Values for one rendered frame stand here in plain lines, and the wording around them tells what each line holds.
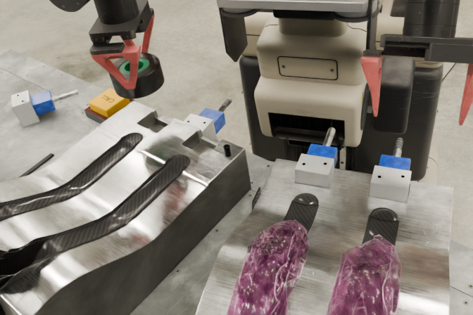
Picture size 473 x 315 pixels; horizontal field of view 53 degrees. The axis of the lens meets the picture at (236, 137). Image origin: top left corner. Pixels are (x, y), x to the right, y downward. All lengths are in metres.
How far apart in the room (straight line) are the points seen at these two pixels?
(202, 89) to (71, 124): 1.51
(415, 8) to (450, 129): 1.63
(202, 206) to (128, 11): 0.29
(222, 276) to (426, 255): 0.25
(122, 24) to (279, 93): 0.42
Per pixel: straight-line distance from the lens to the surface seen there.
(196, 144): 0.80
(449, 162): 2.05
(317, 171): 0.70
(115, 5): 0.69
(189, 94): 2.48
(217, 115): 0.89
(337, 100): 0.98
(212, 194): 0.71
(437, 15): 0.58
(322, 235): 0.64
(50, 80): 1.24
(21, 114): 1.09
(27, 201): 0.75
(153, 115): 0.86
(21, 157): 1.03
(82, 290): 0.61
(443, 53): 0.58
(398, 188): 0.69
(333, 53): 0.96
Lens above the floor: 1.37
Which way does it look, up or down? 40 degrees down
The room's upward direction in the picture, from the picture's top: 10 degrees counter-clockwise
